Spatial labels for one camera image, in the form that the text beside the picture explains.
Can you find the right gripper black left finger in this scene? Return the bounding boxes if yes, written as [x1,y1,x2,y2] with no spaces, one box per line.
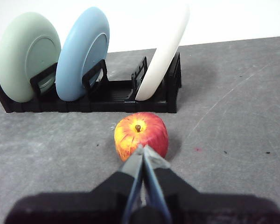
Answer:
[4,144,145,224]

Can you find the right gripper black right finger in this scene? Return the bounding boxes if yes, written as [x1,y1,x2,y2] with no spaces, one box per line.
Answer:
[142,145,280,224]

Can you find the red yellow apple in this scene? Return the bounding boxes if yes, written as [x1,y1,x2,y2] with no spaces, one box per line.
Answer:
[113,112,169,162]

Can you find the green plate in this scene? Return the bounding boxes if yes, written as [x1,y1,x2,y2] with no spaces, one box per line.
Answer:
[0,11,62,103]

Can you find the black plate rack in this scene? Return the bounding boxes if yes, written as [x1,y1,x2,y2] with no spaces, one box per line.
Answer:
[0,52,183,114]

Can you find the blue plate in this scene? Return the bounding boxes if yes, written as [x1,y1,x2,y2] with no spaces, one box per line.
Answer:
[55,6,111,102]

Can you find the cream white plate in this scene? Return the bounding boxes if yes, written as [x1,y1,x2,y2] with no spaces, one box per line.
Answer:
[135,3,191,101]

